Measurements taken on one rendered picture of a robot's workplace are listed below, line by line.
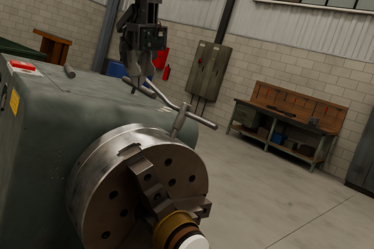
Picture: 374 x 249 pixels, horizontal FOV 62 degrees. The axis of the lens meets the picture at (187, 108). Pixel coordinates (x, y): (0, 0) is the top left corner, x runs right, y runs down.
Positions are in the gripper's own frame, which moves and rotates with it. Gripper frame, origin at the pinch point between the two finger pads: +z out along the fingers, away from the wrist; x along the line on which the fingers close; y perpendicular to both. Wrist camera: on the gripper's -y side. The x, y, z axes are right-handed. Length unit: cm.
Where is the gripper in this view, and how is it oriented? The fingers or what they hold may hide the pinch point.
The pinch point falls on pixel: (136, 81)
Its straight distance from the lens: 77.7
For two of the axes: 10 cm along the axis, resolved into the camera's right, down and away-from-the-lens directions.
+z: -0.8, 9.5, 3.0
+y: 5.6, 2.9, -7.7
